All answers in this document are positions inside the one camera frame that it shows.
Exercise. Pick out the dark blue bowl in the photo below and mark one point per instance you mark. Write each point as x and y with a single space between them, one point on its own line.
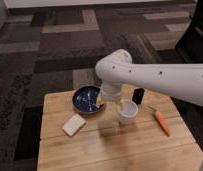
84 100

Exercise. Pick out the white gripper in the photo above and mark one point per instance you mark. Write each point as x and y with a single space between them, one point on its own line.
110 92

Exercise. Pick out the black furniture at right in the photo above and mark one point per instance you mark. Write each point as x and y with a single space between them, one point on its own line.
190 46

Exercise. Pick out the white sponge block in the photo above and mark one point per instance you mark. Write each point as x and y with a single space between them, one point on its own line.
73 124

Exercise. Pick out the small black box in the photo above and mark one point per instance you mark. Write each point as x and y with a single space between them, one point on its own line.
138 95

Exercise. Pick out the orange carrot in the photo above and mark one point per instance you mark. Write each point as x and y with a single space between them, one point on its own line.
161 121

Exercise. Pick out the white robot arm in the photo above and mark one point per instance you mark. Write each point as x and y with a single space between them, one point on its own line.
181 81

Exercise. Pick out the wooden table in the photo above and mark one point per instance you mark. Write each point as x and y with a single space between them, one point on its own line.
103 144

